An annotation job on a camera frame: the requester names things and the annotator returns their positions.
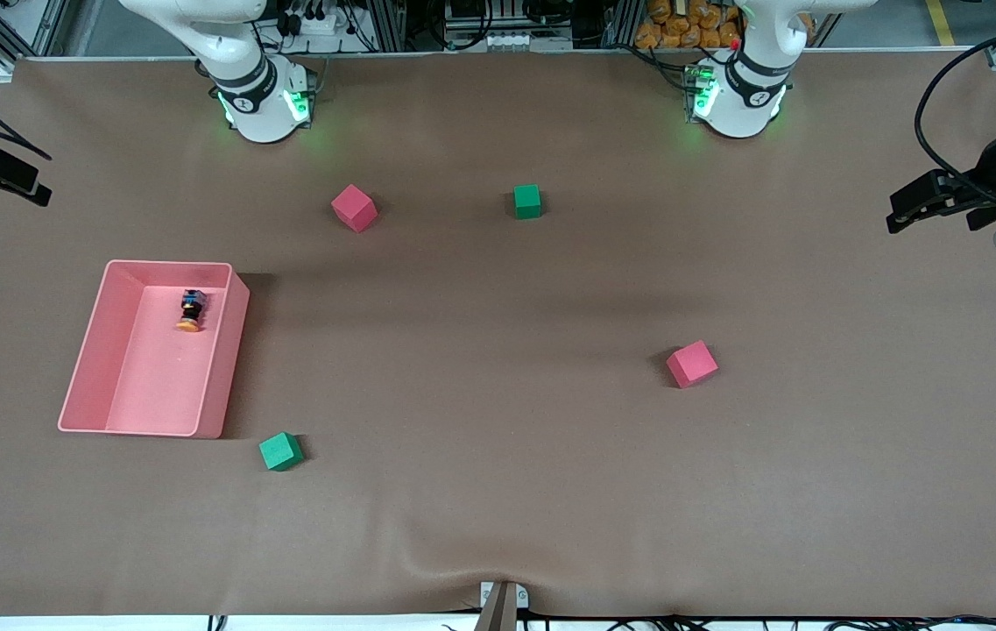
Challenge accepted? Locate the pink plastic bin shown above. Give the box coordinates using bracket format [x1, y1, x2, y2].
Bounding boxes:
[58, 259, 251, 440]

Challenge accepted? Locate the pink foam cube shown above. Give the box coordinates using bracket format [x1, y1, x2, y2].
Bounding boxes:
[330, 184, 379, 234]
[666, 340, 720, 389]

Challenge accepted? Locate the bag of orange items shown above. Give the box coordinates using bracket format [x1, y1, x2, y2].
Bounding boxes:
[634, 0, 745, 50]

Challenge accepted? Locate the white power strip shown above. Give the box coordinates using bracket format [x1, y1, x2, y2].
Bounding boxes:
[274, 0, 367, 38]

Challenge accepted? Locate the electronics rack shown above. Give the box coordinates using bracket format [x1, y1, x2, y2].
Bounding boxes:
[441, 0, 577, 52]

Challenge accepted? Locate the brown table mat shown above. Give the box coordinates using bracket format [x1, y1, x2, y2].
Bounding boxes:
[0, 48, 996, 620]

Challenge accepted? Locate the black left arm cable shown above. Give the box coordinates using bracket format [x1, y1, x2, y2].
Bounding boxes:
[913, 19, 996, 211]

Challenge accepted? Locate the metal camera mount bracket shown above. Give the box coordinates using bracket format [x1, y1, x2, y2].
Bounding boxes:
[478, 580, 531, 631]

